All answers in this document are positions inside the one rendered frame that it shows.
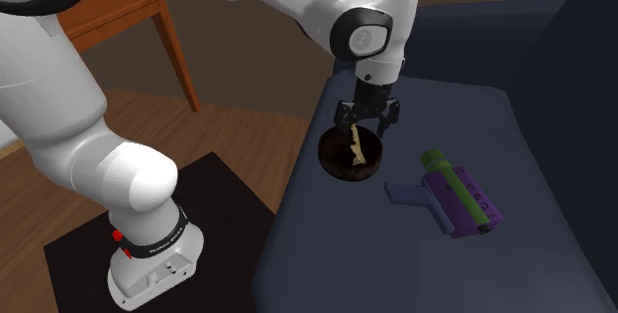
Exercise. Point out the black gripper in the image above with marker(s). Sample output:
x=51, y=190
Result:
x=370, y=94

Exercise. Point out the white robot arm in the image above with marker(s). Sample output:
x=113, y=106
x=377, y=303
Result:
x=58, y=90

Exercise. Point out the dark brown round bowl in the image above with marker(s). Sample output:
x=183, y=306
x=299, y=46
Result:
x=340, y=157

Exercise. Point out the purple and green toy gun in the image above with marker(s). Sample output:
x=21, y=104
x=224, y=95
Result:
x=458, y=196

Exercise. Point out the dark blue sofa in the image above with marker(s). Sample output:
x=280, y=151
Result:
x=386, y=254

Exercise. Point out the brown wooden table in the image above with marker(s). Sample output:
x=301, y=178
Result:
x=120, y=8

